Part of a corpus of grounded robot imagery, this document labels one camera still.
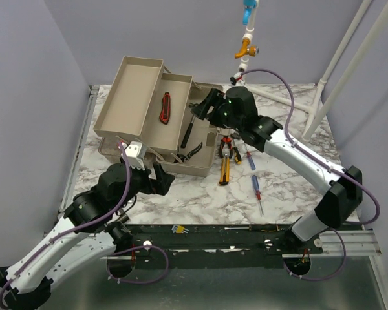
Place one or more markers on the yellow black screwdriver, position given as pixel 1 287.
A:
pixel 236 155

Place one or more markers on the blue handled screwdriver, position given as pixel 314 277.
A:
pixel 250 159

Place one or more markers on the translucent grey-brown toolbox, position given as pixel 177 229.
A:
pixel 131 113

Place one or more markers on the grey black wire stripper pliers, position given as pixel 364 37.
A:
pixel 182 158

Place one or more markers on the yellow hex key set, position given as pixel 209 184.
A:
pixel 179 229

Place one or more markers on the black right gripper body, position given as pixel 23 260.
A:
pixel 220 115

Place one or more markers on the red black utility knife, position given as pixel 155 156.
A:
pixel 165 112

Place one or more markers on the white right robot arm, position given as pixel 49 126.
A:
pixel 236 109

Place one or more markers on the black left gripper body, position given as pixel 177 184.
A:
pixel 141 183

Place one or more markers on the orange black long-nose pliers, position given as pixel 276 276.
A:
pixel 225 147

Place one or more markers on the black-handled claw hammer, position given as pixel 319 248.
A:
pixel 187 134

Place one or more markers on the blue valve handle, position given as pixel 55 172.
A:
pixel 249 6

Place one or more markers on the orange brass tap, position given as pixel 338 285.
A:
pixel 247 49

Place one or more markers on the aluminium extrusion frame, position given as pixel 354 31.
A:
pixel 50 140

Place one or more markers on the yellow black utility knife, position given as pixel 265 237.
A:
pixel 225 171

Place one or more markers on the blue red screwdriver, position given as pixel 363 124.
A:
pixel 257 193

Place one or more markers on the white PVC pipe frame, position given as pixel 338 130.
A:
pixel 317 110

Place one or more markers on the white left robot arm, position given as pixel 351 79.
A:
pixel 86 232

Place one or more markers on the black metal base rail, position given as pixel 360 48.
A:
pixel 210 245

